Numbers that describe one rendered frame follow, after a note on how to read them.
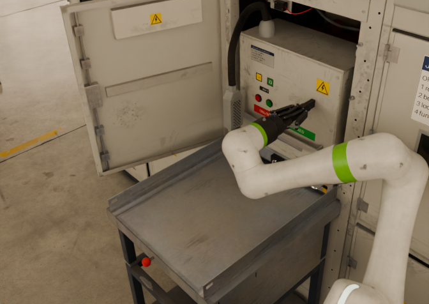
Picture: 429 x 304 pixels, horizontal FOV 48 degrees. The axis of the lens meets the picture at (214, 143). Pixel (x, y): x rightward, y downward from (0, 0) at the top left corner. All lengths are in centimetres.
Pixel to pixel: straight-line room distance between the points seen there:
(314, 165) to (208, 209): 61
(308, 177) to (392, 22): 51
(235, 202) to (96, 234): 137
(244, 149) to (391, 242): 50
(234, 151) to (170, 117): 67
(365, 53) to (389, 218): 51
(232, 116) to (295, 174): 62
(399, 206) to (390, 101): 33
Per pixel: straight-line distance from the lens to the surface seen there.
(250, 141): 150
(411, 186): 145
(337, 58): 174
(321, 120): 179
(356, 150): 133
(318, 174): 139
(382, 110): 160
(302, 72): 177
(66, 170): 364
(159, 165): 292
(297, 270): 198
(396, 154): 132
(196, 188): 197
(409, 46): 148
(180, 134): 216
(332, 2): 161
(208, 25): 199
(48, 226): 323
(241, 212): 186
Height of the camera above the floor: 212
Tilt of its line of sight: 35 degrees down
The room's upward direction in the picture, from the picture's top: 3 degrees counter-clockwise
